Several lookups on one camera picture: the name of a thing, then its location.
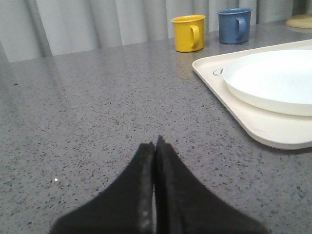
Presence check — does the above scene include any yellow mug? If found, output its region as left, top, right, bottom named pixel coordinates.
left=171, top=15, right=205, bottom=53

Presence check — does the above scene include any white round plate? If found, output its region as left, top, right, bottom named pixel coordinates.
left=222, top=50, right=312, bottom=116

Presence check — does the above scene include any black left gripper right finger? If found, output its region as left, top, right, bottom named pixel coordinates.
left=155, top=136, right=268, bottom=234

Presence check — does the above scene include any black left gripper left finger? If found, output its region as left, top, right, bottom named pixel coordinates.
left=50, top=143, right=155, bottom=234

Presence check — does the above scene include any cream rabbit print tray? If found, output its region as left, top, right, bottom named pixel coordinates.
left=192, top=39, right=312, bottom=150

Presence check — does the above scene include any wooden mug tree stand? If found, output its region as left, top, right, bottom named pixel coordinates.
left=285, top=14, right=312, bottom=29

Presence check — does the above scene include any grey curtain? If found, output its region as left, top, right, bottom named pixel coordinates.
left=0, top=0, right=312, bottom=62

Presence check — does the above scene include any blue mug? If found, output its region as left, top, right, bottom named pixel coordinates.
left=217, top=7, right=252, bottom=44

